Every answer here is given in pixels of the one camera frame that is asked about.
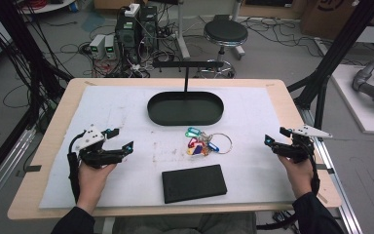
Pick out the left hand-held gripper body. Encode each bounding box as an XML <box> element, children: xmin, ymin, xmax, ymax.
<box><xmin>75</xmin><ymin>124</ymin><xmax>125</xmax><ymax>170</ymax></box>

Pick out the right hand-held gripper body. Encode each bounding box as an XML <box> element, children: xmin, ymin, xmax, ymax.
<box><xmin>272</xmin><ymin>125</ymin><xmax>333</xmax><ymax>164</ymax></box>

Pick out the person's right hand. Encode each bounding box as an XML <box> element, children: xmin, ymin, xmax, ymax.
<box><xmin>277</xmin><ymin>155</ymin><xmax>315</xmax><ymax>199</ymax></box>

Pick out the person's left hand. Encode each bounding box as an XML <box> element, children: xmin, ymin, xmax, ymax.
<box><xmin>77</xmin><ymin>162</ymin><xmax>117</xmax><ymax>214</ymax></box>

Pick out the white table mat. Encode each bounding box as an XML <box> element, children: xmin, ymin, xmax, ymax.
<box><xmin>38</xmin><ymin>85</ymin><xmax>297</xmax><ymax>210</ymax></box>

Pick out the wooden table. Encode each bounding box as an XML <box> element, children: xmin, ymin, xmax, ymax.
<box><xmin>7</xmin><ymin>77</ymin><xmax>343</xmax><ymax>220</ymax></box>

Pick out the black tape strip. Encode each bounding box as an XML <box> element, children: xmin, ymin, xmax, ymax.
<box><xmin>23</xmin><ymin>165</ymin><xmax>43</xmax><ymax>174</ymax></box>

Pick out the black key stand with tray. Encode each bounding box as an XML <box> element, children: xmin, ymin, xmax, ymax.
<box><xmin>146</xmin><ymin>59</ymin><xmax>225</xmax><ymax>127</ymax></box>

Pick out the white platform board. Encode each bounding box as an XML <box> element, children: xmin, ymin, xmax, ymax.
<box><xmin>330</xmin><ymin>63</ymin><xmax>374</xmax><ymax>136</ymax></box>

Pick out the key bunch with coloured tags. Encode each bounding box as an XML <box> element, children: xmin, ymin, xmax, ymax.
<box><xmin>184</xmin><ymin>126</ymin><xmax>234</xmax><ymax>156</ymax></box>

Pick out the black rectangular case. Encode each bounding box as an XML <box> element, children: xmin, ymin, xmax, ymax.
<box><xmin>161</xmin><ymin>164</ymin><xmax>228</xmax><ymax>205</ymax></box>

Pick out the grey power supply unit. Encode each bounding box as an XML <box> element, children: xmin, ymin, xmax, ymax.
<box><xmin>103</xmin><ymin>34</ymin><xmax>118</xmax><ymax>60</ymax></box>
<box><xmin>89</xmin><ymin>33</ymin><xmax>106</xmax><ymax>60</ymax></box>

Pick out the black computer tower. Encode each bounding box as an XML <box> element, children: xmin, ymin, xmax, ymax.
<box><xmin>139</xmin><ymin>5</ymin><xmax>159</xmax><ymax>52</ymax></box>
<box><xmin>115</xmin><ymin>14</ymin><xmax>141</xmax><ymax>64</ymax></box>

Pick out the black round stool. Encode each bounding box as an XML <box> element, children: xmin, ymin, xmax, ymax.
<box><xmin>196</xmin><ymin>19</ymin><xmax>249</xmax><ymax>79</ymax></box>

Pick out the white table leg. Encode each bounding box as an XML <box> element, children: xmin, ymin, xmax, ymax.
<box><xmin>174</xmin><ymin>0</ymin><xmax>192</xmax><ymax>60</ymax></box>

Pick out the cardboard box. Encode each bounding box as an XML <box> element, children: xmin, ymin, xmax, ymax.
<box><xmin>300</xmin><ymin>0</ymin><xmax>373</xmax><ymax>41</ymax></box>

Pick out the white power strip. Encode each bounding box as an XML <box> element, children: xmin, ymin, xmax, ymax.
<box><xmin>124</xmin><ymin>3</ymin><xmax>141</xmax><ymax>18</ymax></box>

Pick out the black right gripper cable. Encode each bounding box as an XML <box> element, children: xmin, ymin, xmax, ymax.
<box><xmin>307</xmin><ymin>150</ymin><xmax>321</xmax><ymax>196</ymax></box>

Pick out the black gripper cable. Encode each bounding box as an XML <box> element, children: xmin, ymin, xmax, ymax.
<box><xmin>66</xmin><ymin>134</ymin><xmax>86</xmax><ymax>204</ymax></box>
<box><xmin>307</xmin><ymin>150</ymin><xmax>321</xmax><ymax>196</ymax></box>

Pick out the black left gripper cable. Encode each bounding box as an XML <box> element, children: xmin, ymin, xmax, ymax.
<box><xmin>66</xmin><ymin>134</ymin><xmax>86</xmax><ymax>204</ymax></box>

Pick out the aluminium rail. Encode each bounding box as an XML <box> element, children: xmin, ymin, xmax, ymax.
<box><xmin>300</xmin><ymin>106</ymin><xmax>365</xmax><ymax>234</ymax></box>
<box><xmin>0</xmin><ymin>126</ymin><xmax>37</xmax><ymax>217</ymax></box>

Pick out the black frame post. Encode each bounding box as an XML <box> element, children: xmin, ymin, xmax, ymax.
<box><xmin>286</xmin><ymin>0</ymin><xmax>374</xmax><ymax>111</ymax></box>
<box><xmin>0</xmin><ymin>0</ymin><xmax>74</xmax><ymax>101</ymax></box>

